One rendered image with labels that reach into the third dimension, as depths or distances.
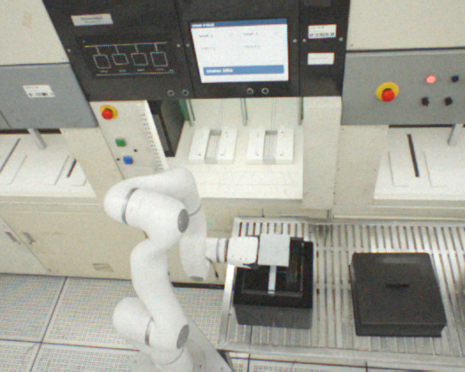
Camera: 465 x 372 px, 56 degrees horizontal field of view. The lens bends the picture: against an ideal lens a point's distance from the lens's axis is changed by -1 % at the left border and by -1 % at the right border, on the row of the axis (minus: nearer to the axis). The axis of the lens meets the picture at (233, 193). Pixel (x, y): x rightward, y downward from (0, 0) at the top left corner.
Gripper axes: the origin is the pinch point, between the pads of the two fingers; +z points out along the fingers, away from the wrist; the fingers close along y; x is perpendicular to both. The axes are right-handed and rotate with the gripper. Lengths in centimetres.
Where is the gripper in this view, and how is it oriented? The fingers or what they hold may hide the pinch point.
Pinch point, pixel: (273, 252)
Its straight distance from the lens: 148.6
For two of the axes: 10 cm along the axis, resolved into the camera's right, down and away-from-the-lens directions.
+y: -1.2, 7.7, -6.2
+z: 9.9, 0.2, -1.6
